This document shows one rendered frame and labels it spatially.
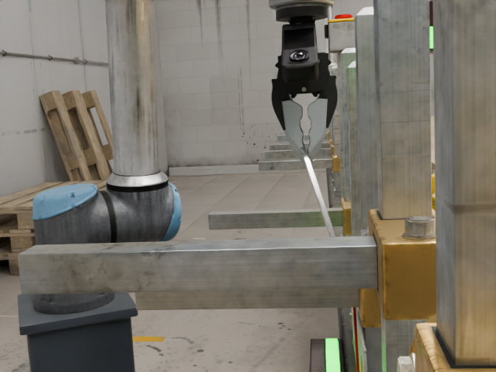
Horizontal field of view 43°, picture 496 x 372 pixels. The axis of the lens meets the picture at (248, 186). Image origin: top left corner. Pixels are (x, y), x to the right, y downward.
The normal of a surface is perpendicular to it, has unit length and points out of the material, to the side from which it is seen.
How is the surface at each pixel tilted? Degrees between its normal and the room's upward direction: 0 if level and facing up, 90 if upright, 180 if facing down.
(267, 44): 90
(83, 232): 91
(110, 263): 90
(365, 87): 90
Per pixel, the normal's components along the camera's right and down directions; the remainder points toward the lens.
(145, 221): 0.49, 0.19
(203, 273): -0.11, 0.14
